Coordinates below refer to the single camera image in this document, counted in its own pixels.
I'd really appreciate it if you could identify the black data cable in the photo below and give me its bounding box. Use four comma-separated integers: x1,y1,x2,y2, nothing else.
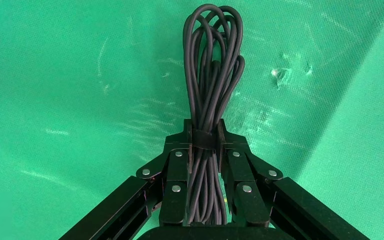
182,3,246,227

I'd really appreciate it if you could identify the green table cloth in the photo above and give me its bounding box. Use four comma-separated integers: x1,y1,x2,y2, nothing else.
0,0,384,240

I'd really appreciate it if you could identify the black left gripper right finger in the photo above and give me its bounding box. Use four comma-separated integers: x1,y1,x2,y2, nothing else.
217,118,370,240

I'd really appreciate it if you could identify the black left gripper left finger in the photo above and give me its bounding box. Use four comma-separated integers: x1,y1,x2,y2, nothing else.
59,118,193,240

